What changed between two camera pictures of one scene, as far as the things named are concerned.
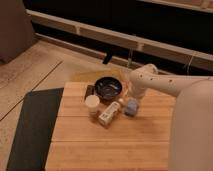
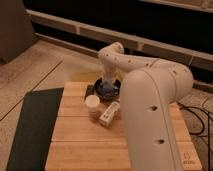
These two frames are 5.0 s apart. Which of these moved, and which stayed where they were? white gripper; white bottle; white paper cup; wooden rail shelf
Moved: white gripper
Stayed: wooden rail shelf; white paper cup; white bottle
